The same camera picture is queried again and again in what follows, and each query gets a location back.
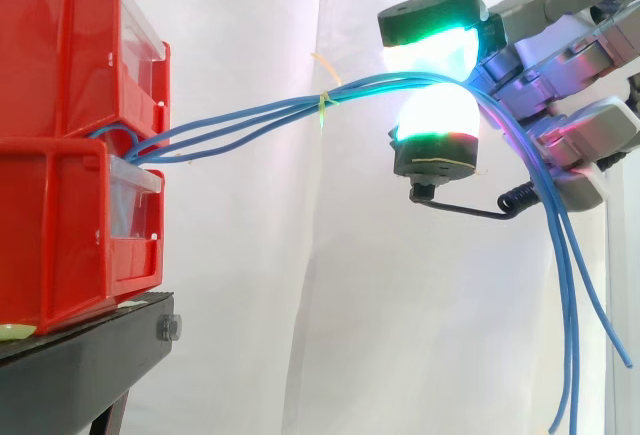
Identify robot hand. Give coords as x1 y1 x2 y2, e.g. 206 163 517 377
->
377 0 640 214

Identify blue cable bundle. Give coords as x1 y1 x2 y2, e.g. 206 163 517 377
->
88 71 633 435

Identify red bin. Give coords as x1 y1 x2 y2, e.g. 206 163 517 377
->
0 0 172 139
0 135 166 336

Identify black stand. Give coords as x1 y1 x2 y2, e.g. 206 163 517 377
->
0 290 183 435

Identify thin black cable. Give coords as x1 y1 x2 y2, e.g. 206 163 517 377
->
432 180 542 221

